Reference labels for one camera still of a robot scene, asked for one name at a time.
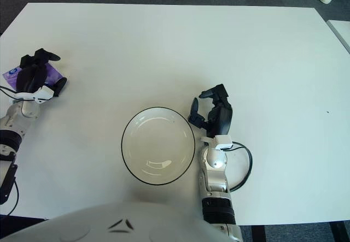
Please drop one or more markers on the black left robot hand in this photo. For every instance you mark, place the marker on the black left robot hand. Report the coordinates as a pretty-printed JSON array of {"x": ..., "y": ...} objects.
[{"x": 30, "y": 78}]

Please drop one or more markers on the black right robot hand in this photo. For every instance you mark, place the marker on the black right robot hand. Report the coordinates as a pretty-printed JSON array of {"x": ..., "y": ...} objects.
[{"x": 222, "y": 116}]

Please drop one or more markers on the purple tissue paper pack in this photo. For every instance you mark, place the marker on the purple tissue paper pack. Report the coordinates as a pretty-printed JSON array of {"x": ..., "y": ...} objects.
[{"x": 54, "y": 72}]

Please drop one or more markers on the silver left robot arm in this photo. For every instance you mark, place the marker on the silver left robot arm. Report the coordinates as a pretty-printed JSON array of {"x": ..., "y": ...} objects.
[{"x": 16, "y": 116}]

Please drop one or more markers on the white plate with black rim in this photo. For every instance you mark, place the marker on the white plate with black rim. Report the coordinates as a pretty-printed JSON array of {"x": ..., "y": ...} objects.
[{"x": 158, "y": 143}]

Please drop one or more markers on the black table leg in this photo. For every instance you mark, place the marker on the black table leg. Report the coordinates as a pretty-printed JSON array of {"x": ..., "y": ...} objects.
[
  {"x": 340, "y": 232},
  {"x": 258, "y": 233}
]

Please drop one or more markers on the white side table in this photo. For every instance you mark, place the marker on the white side table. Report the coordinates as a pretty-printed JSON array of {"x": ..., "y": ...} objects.
[{"x": 341, "y": 31}]

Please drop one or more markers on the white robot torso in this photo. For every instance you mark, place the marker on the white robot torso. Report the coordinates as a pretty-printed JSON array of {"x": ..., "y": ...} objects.
[{"x": 82, "y": 225}]

